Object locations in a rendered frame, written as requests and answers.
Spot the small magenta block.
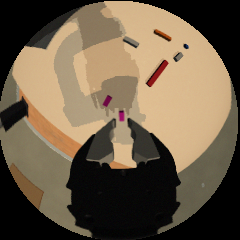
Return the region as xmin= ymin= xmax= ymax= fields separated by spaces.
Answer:
xmin=119 ymin=110 xmax=124 ymax=121
xmin=102 ymin=95 xmax=112 ymax=107

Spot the dark red rod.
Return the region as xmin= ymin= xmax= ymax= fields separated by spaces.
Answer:
xmin=146 ymin=60 xmax=169 ymax=87

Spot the orange rod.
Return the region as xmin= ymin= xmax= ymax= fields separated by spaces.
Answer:
xmin=154 ymin=29 xmax=172 ymax=41

